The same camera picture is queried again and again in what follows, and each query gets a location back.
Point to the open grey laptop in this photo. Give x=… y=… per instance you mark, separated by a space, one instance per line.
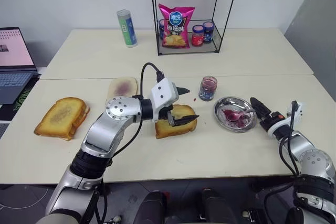
x=13 y=51

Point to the pink chips bag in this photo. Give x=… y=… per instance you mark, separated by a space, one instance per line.
x=176 y=32

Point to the black green desk mat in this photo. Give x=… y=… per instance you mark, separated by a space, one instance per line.
x=22 y=98

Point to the dark rounded shape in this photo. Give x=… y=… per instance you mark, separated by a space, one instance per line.
x=214 y=207
x=153 y=207

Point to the green blue cylindrical can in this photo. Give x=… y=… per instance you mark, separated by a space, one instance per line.
x=128 y=31

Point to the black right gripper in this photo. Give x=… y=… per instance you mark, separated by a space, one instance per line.
x=274 y=120

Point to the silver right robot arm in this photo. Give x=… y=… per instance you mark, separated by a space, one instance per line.
x=312 y=161

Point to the blue label jam jar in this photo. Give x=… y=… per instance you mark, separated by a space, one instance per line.
x=208 y=33

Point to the white bread slice with jam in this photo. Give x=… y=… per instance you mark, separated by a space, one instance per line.
x=123 y=87

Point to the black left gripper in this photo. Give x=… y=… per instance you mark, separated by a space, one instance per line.
x=167 y=111

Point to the round metal plate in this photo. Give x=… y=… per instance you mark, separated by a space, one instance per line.
x=225 y=103

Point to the red label jam jar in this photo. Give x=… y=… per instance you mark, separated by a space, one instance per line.
x=197 y=36

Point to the open glass jam jar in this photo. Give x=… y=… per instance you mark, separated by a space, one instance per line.
x=208 y=91

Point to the golden toasted bread slice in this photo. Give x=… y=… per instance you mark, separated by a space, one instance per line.
x=168 y=130

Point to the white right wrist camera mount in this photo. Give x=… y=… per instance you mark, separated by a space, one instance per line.
x=299 y=111

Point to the stacked toasted bread sandwich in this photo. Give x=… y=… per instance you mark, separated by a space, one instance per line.
x=63 y=115

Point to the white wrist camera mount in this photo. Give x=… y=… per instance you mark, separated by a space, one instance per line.
x=164 y=91
x=299 y=111

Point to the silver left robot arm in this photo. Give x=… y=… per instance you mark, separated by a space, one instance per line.
x=115 y=108

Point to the metal spoon with jam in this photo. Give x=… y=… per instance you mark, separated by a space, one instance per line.
x=233 y=116

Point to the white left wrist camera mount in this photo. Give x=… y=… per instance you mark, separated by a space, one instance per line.
x=164 y=91

